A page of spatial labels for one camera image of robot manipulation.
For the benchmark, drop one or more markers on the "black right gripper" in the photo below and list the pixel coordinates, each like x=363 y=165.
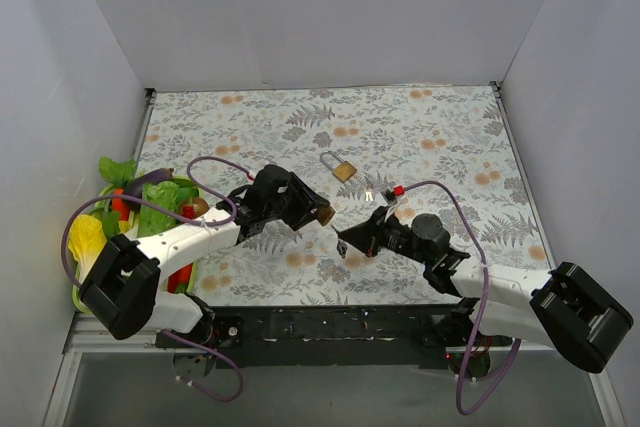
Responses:
x=376 y=235

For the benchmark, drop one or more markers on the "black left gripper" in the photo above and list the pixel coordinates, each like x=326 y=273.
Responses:
x=302 y=202

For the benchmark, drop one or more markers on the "small brass padlock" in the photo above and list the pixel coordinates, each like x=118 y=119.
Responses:
x=324 y=215

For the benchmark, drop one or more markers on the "panda figure keychain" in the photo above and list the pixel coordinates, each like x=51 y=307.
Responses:
x=342 y=249

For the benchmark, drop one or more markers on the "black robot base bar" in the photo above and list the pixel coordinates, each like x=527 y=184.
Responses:
x=412 y=335

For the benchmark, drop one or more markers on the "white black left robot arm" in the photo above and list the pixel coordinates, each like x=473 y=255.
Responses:
x=124 y=289

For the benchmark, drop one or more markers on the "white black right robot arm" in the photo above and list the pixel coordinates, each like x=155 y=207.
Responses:
x=563 y=308

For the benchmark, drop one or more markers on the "long shackle brass padlock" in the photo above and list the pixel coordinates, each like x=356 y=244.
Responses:
x=341 y=169

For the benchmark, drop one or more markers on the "floral patterned table mat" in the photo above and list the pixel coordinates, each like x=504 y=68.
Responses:
x=448 y=145

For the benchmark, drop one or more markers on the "brown toy mushroom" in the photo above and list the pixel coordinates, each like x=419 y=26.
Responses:
x=201 y=206

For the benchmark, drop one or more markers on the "red toy chili pepper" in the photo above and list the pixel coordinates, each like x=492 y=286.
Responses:
x=188 y=211

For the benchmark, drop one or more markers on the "purple toy eggplant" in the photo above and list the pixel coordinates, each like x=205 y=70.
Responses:
x=134 y=188

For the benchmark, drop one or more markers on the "green plastic vegetable tray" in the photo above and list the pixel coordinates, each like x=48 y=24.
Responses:
x=144 y=221

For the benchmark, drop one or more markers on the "orange toy carrot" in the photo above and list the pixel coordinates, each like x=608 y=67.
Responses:
x=120 y=206

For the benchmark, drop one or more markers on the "yellow white toy cabbage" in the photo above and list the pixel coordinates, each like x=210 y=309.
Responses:
x=86 y=241

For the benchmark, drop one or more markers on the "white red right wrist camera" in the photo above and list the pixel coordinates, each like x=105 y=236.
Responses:
x=393 y=196

